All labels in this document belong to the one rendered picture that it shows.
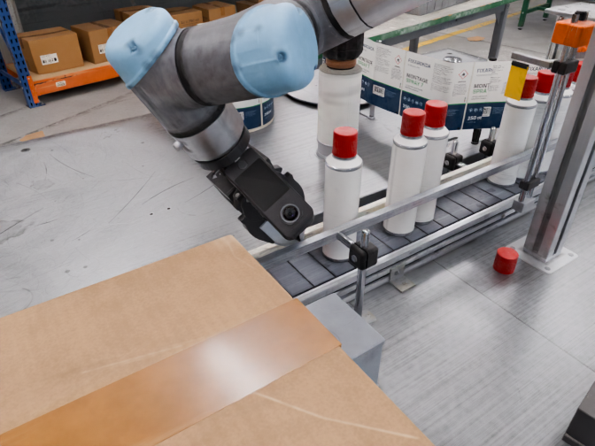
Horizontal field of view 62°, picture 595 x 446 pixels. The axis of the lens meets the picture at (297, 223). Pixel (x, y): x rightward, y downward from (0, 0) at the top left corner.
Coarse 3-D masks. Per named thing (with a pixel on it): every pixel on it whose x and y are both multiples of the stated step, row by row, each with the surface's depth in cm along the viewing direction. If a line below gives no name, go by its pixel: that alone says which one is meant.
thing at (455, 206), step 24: (456, 192) 93; (480, 192) 93; (504, 192) 93; (456, 216) 86; (384, 240) 80; (408, 240) 80; (288, 264) 75; (312, 264) 75; (336, 264) 75; (288, 288) 70; (312, 288) 71
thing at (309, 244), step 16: (512, 160) 85; (464, 176) 81; (480, 176) 82; (432, 192) 77; (448, 192) 79; (384, 208) 73; (400, 208) 73; (352, 224) 69; (368, 224) 71; (304, 240) 66; (320, 240) 66; (272, 256) 63; (288, 256) 64
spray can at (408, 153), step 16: (416, 112) 71; (400, 128) 73; (416, 128) 71; (400, 144) 72; (416, 144) 72; (400, 160) 74; (416, 160) 73; (400, 176) 75; (416, 176) 75; (400, 192) 76; (416, 192) 77; (416, 208) 79; (384, 224) 82; (400, 224) 80
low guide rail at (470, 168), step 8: (480, 160) 96; (488, 160) 96; (464, 168) 93; (472, 168) 93; (480, 168) 95; (448, 176) 90; (456, 176) 92; (440, 184) 90; (384, 200) 84; (360, 208) 81; (368, 208) 82; (376, 208) 83; (360, 216) 81; (320, 224) 78; (312, 232) 76; (320, 232) 77; (256, 248) 72; (264, 248) 72; (272, 248) 73; (280, 248) 74; (256, 256) 72
